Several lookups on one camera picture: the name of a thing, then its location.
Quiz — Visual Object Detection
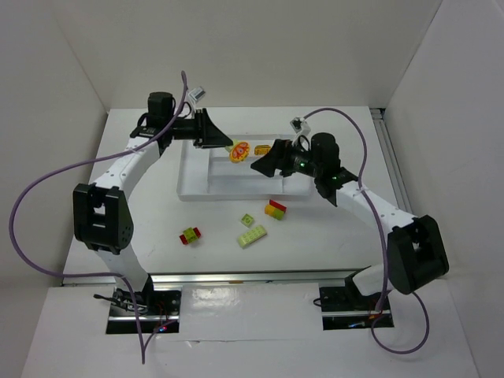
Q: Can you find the orange printed lego brick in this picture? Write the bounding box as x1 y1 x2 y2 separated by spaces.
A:
254 145 271 156

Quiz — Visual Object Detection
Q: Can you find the orange yellow lego piece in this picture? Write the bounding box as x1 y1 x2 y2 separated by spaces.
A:
226 141 250 164

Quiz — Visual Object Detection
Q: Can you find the small light green lego brick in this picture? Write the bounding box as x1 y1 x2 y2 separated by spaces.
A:
240 213 254 228

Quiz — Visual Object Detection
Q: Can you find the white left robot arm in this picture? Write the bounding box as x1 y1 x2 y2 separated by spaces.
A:
72 92 232 306

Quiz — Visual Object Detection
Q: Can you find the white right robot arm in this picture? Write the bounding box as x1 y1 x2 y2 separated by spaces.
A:
251 133 450 297

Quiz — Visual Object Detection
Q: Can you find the white divided sorting tray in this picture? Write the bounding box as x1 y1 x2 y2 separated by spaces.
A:
176 141 313 202

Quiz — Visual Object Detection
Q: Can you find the red yellow green lego stack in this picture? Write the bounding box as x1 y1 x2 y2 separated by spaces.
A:
265 199 287 221

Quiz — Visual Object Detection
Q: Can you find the long light green lego brick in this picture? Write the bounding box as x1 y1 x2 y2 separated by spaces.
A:
237 225 267 249

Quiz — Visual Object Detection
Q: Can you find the red green lego cluster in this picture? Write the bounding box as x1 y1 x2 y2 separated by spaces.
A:
180 228 202 245

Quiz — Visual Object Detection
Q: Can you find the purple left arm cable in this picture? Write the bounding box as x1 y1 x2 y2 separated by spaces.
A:
8 70 190 365

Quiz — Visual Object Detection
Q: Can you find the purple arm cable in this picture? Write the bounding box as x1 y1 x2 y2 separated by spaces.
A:
301 108 429 354
8 70 190 365

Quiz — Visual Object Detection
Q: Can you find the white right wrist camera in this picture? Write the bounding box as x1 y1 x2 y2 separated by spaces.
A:
290 117 311 135

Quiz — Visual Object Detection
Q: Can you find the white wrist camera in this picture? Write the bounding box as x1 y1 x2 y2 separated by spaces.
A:
187 87 206 103
290 117 311 135

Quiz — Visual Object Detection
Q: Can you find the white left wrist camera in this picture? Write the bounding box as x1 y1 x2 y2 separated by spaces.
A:
187 87 206 103

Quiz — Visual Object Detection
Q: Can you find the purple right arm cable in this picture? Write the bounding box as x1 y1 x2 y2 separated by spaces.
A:
301 108 429 354

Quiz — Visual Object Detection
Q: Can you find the aluminium rail right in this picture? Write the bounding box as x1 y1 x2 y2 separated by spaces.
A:
369 106 427 253

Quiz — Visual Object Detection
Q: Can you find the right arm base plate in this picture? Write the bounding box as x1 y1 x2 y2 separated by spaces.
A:
313 287 394 331

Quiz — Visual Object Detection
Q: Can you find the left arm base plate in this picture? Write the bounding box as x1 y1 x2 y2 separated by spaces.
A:
106 289 182 335

